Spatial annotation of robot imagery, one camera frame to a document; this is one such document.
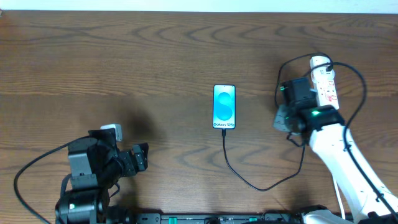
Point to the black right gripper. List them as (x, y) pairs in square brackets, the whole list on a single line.
[(298, 92)]

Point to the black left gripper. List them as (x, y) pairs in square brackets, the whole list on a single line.
[(137, 157)]

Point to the blue Galaxy smartphone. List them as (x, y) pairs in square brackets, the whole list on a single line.
[(224, 106)]

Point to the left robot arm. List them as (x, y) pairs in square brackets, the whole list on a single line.
[(96, 165)]

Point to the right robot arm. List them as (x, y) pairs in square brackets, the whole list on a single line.
[(310, 109)]

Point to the white USB charger adapter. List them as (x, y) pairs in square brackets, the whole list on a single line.
[(321, 63)]

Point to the white power strip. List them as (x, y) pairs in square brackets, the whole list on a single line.
[(324, 85)]

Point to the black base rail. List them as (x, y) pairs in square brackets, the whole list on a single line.
[(227, 218)]

